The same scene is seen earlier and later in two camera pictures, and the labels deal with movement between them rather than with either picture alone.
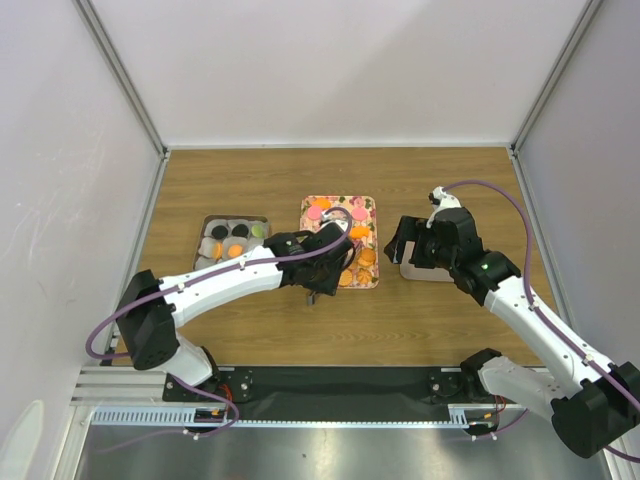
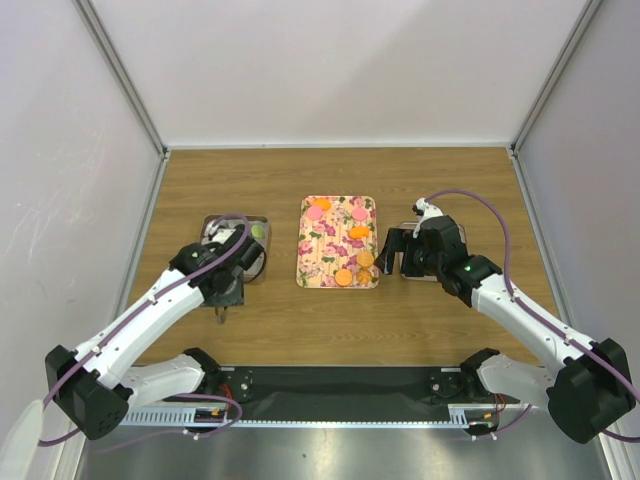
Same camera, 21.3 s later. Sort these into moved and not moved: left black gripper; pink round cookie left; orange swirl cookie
Moved: left black gripper
Not moved: orange swirl cookie; pink round cookie left
